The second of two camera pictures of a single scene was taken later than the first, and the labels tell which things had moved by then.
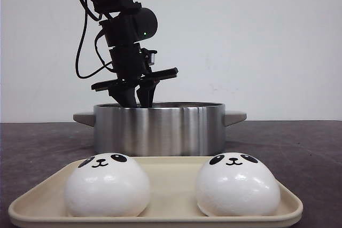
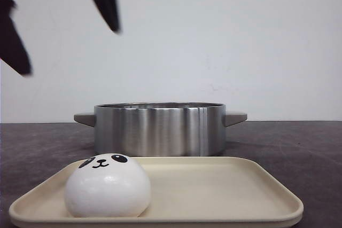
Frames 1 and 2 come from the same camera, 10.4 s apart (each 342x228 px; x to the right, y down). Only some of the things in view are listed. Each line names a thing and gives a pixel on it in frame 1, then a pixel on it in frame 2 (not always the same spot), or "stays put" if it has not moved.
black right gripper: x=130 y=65 -> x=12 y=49
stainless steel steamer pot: x=165 y=129 stays put
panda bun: x=109 y=185 stays put
